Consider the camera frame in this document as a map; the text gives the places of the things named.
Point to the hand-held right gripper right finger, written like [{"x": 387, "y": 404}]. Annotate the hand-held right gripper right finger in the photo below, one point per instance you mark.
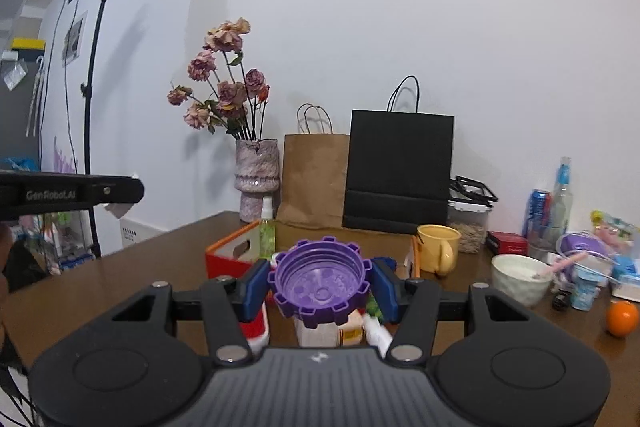
[{"x": 385, "y": 289}]

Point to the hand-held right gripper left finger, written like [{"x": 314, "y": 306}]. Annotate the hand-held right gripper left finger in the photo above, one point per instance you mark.
[{"x": 255, "y": 289}]

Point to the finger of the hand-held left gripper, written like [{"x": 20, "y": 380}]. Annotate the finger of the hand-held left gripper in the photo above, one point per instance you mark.
[{"x": 122, "y": 191}]

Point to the orange cardboard box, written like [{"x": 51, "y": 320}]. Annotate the orange cardboard box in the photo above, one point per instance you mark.
[{"x": 225, "y": 264}]

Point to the cream square perfume bottle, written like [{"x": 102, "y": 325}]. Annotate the cream square perfume bottle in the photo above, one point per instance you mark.
[{"x": 351, "y": 332}]

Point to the green spray bottle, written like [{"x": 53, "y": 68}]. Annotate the green spray bottle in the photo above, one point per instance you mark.
[{"x": 267, "y": 232}]

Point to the purple toothed cap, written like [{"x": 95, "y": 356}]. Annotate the purple toothed cap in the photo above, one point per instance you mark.
[{"x": 320, "y": 279}]

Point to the large white plastic bottle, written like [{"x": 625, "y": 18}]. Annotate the large white plastic bottle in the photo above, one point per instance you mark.
[{"x": 317, "y": 332}]

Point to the metal storage rack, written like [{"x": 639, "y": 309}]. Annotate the metal storage rack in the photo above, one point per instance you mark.
[{"x": 65, "y": 242}]

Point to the yellow mug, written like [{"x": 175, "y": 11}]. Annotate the yellow mug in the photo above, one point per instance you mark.
[{"x": 435, "y": 249}]

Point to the black light stand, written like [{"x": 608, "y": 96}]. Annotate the black light stand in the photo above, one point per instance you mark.
[{"x": 90, "y": 117}]

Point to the clear container with black lid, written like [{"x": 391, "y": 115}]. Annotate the clear container with black lid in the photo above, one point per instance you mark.
[{"x": 470, "y": 227}]

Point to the pink mottled vase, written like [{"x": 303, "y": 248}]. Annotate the pink mottled vase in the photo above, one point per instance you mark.
[{"x": 256, "y": 177}]

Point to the black paper bag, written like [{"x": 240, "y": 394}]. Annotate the black paper bag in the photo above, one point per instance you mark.
[{"x": 397, "y": 167}]

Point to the brown paper bag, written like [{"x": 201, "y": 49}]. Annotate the brown paper bag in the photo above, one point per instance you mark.
[{"x": 312, "y": 179}]

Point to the red flat box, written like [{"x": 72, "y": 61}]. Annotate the red flat box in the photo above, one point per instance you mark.
[{"x": 506, "y": 243}]

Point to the white bowl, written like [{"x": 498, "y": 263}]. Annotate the white bowl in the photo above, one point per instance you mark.
[{"x": 517, "y": 284}]

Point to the dried pink roses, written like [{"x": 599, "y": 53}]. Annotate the dried pink roses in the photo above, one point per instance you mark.
[{"x": 225, "y": 92}]

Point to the blue drink can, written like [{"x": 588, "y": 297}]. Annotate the blue drink can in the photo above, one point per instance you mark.
[{"x": 535, "y": 214}]

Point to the small black object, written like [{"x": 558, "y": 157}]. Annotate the small black object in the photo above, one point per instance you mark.
[{"x": 561, "y": 300}]

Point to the pink plastic spoon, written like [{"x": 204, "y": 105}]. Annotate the pink plastic spoon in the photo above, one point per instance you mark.
[{"x": 562, "y": 264}]

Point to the clear plastic bottle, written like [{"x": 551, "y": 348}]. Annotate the clear plastic bottle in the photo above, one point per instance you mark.
[{"x": 560, "y": 212}]

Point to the small yogurt cup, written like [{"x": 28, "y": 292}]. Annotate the small yogurt cup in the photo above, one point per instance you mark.
[{"x": 585, "y": 289}]

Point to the colourful snack packet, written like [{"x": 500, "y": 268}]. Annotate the colourful snack packet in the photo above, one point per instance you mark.
[{"x": 612, "y": 227}]

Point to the orange fruit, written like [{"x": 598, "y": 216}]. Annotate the orange fruit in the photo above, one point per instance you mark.
[{"x": 622, "y": 318}]

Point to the blue and white tissue pack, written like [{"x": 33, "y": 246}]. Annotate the blue and white tissue pack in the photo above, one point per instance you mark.
[{"x": 626, "y": 274}]

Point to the wall poster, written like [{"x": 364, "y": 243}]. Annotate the wall poster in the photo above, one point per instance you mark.
[{"x": 75, "y": 38}]

